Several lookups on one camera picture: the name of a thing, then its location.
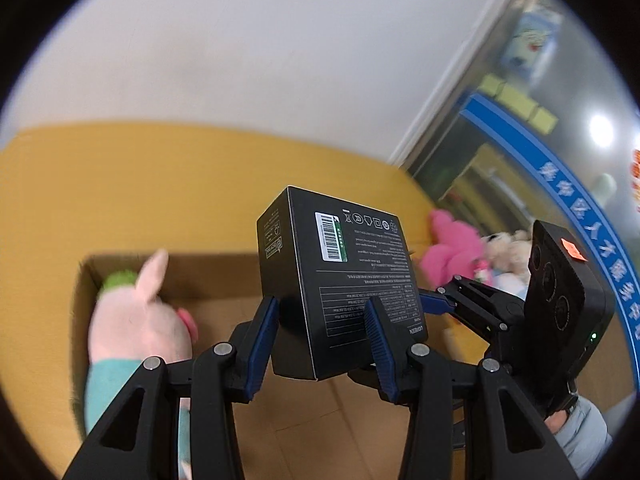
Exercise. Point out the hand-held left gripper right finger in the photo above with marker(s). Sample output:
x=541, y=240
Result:
x=380, y=345

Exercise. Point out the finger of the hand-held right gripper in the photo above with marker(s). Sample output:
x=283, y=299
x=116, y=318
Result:
x=480, y=292
x=440, y=305

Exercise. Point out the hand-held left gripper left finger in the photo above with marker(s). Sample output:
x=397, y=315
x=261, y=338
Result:
x=260, y=345

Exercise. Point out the black product box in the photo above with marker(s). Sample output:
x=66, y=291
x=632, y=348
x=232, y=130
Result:
x=350, y=270

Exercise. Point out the brown cardboard box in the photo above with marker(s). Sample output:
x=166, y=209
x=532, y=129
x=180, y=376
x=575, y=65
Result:
x=210, y=280

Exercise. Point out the person's right forearm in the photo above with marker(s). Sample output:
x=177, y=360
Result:
x=582, y=435

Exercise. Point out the yellow wooden desktop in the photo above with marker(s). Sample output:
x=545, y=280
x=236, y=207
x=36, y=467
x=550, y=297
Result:
x=150, y=185

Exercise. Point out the cream plush toy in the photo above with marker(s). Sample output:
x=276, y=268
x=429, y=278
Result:
x=505, y=255

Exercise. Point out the magenta plush toy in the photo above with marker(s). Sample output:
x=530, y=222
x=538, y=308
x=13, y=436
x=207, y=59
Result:
x=450, y=250

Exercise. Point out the blue curved banner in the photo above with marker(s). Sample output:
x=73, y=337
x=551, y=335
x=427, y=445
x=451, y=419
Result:
x=550, y=175

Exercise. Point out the pink pig plush toy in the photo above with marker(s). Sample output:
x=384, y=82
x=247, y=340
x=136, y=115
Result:
x=135, y=320

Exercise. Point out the glass door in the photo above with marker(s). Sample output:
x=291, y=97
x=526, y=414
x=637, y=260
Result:
x=565, y=150

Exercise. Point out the row of yellow paper notes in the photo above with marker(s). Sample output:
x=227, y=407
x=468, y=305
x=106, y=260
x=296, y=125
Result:
x=517, y=100

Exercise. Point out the cartoon poster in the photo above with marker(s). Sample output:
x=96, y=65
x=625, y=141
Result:
x=530, y=42

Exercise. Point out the white door frame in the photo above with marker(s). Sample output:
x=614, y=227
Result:
x=450, y=75

